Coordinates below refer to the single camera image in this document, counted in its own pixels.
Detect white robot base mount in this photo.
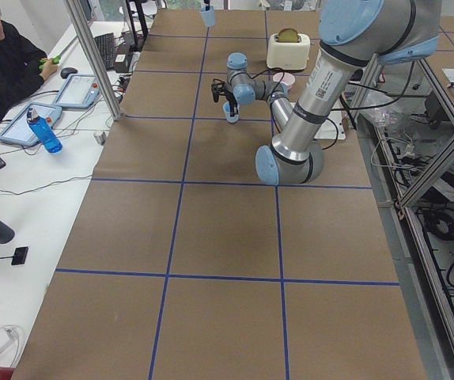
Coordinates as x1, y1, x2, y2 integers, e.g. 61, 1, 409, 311
315, 111, 346, 140

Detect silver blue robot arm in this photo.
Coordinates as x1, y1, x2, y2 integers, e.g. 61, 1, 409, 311
211, 0, 442, 185

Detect near teach pendant tablet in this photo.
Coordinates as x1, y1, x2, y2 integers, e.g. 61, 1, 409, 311
0, 102, 62, 147

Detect pink bowl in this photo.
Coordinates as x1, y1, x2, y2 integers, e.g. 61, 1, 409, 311
272, 72, 295, 90

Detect toast slice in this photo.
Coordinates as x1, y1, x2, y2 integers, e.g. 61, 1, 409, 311
275, 28, 300, 44

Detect clear safety glasses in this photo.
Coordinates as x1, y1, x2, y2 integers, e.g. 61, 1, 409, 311
0, 325, 25, 367

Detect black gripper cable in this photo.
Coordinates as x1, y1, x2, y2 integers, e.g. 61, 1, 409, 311
246, 66, 287, 80

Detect blue water bottle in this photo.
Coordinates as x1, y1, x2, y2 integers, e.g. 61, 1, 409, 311
26, 107, 62, 154

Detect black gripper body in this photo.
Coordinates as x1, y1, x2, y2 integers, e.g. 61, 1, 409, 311
210, 78, 238, 112

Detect black computer mouse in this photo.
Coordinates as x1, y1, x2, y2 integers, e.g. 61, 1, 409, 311
60, 67, 78, 79

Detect aluminium frame post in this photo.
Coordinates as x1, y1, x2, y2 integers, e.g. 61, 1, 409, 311
64, 0, 122, 121

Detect cream toaster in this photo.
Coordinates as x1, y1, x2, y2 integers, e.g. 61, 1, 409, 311
266, 33, 311, 71

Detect light blue cup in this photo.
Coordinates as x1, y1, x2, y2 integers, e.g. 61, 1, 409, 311
222, 102, 239, 124
200, 6, 216, 28

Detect black keyboard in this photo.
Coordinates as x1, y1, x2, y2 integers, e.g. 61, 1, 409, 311
93, 32, 115, 70

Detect teach pendant tablet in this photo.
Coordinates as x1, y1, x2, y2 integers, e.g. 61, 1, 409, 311
0, 102, 62, 147
53, 74, 100, 109

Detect far teach pendant tablet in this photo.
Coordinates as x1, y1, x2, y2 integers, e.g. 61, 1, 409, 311
53, 74, 100, 109

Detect small black square pad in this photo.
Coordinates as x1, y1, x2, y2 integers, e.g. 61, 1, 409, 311
11, 246, 28, 266

